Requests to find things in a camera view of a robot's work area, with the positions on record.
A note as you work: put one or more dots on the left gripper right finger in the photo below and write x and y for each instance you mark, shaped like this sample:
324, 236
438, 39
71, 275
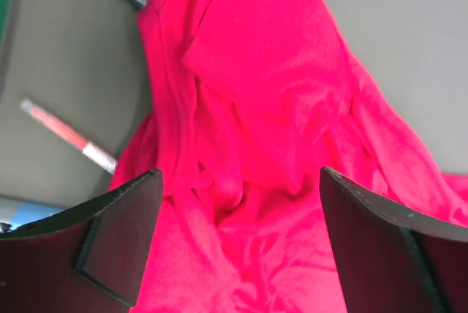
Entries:
389, 257

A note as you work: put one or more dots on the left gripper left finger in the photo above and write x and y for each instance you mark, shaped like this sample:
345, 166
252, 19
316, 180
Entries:
88, 258

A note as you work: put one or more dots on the pink red t shirt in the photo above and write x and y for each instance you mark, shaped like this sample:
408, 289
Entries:
251, 99

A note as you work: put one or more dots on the blue paper folder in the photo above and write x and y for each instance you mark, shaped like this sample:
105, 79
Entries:
16, 212

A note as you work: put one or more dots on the red pen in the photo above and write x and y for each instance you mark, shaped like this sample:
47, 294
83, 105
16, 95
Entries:
64, 131

